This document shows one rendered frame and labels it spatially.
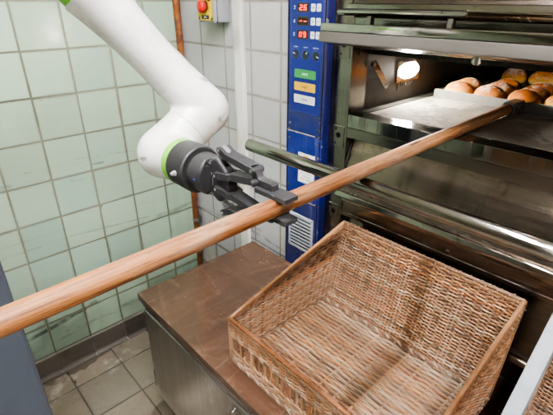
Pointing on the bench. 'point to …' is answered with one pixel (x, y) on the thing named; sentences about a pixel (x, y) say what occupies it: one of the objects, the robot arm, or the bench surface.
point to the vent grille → (301, 232)
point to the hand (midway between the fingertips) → (276, 204)
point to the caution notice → (305, 172)
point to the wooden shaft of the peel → (212, 233)
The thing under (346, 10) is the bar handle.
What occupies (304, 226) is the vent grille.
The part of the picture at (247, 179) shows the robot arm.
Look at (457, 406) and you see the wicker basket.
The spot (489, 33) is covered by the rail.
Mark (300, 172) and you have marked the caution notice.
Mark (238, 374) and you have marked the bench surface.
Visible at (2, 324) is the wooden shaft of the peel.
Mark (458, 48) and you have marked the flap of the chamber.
